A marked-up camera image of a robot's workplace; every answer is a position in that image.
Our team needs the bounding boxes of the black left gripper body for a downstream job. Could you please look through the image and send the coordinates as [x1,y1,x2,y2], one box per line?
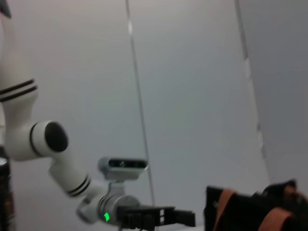
[116,205,177,230]

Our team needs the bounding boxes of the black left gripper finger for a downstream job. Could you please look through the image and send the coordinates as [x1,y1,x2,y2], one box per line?
[173,209,196,227]

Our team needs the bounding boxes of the black food bag orange straps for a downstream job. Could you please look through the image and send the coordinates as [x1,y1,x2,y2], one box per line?
[204,179,308,231]

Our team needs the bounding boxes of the dark robot torso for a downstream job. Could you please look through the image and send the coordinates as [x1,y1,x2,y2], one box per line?
[0,144,16,231]

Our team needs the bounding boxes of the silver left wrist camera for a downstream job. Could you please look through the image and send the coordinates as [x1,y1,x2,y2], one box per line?
[97,156,149,193]

